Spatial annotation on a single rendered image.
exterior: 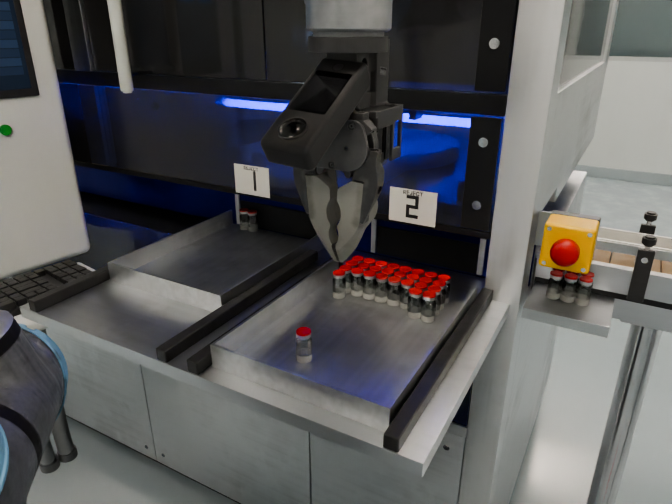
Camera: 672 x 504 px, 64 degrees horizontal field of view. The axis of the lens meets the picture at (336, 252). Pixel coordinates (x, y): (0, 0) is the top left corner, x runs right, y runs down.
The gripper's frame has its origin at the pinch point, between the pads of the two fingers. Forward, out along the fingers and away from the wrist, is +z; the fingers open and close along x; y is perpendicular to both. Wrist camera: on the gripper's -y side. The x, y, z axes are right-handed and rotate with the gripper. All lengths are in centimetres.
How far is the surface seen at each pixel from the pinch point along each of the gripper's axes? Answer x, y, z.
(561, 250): -17.7, 35.5, 9.2
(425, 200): 4.7, 38.9, 6.1
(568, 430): -23, 126, 110
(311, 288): 19.4, 26.1, 20.5
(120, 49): 65, 32, -16
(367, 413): -3.3, 1.4, 19.8
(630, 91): -12, 499, 32
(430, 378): -7.4, 10.8, 19.5
